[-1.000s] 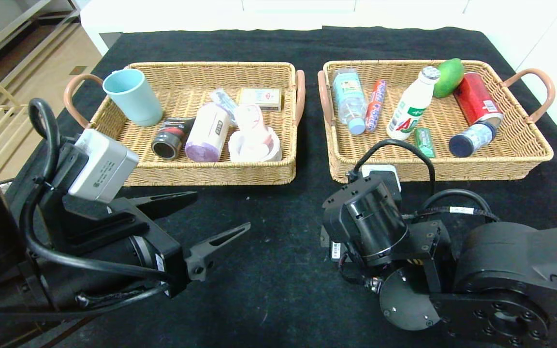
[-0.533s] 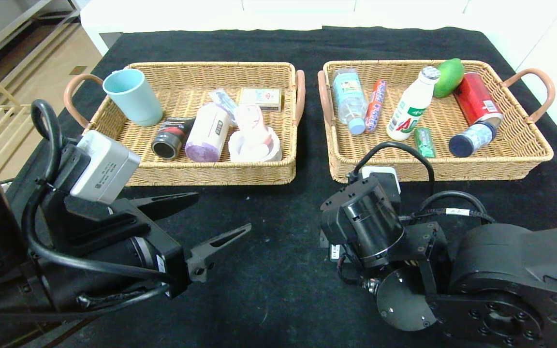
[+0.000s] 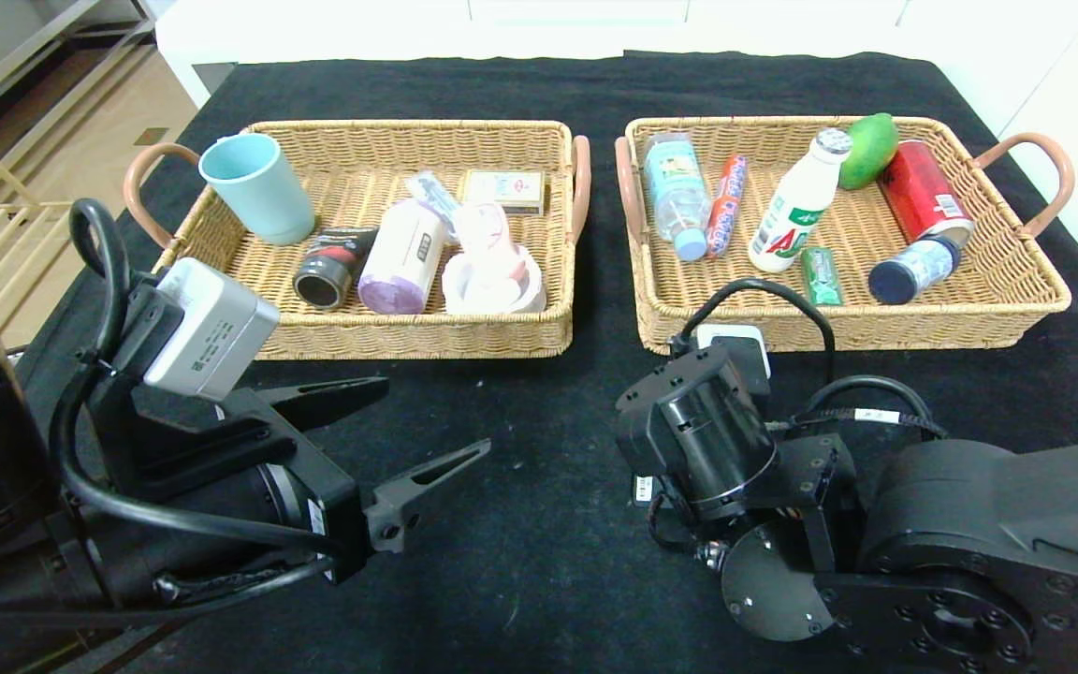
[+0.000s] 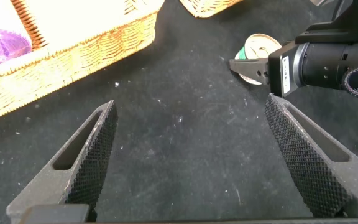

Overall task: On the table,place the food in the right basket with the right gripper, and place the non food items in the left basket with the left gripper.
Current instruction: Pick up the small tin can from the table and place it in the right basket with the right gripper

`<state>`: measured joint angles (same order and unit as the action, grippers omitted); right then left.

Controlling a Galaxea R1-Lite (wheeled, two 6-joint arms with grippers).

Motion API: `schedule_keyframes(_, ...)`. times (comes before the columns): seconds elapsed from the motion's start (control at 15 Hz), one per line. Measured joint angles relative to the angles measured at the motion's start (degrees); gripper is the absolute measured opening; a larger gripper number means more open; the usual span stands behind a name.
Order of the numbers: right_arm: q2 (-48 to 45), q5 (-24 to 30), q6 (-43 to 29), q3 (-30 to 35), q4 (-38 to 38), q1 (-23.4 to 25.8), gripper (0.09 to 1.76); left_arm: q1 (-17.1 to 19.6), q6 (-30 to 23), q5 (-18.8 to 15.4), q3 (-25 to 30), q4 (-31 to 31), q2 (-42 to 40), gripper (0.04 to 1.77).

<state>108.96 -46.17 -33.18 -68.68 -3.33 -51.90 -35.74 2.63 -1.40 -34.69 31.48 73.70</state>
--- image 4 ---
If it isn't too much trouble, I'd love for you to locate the black table cloth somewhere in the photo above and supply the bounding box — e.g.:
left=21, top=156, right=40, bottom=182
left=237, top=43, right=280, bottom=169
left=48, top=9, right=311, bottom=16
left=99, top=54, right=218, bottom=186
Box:
left=0, top=0, right=358, bottom=223

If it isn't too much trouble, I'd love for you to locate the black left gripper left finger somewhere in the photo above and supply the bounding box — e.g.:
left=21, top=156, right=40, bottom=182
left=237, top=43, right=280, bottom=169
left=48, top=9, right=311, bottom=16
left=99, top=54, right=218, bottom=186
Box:
left=6, top=99, right=120, bottom=222

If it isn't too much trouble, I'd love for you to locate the wicker basket with food items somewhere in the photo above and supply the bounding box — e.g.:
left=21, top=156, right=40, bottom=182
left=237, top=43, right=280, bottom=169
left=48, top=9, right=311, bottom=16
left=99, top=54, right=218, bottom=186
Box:
left=178, top=0, right=244, bottom=19

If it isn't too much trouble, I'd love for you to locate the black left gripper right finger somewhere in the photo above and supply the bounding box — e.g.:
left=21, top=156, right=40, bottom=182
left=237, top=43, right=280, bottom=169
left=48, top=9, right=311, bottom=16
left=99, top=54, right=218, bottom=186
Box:
left=264, top=93, right=358, bottom=218

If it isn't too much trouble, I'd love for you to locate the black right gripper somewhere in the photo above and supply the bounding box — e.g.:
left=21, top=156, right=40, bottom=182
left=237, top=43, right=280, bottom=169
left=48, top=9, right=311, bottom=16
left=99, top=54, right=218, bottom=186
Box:
left=229, top=42, right=307, bottom=98

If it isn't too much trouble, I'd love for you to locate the wicker basket with teal cup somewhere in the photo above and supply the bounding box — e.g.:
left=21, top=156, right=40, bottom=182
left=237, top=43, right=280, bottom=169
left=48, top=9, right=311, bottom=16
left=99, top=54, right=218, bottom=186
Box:
left=0, top=0, right=166, bottom=126

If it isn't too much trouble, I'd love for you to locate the tin can with green label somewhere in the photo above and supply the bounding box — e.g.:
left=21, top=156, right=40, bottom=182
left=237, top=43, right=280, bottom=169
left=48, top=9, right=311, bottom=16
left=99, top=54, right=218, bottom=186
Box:
left=234, top=33, right=283, bottom=86

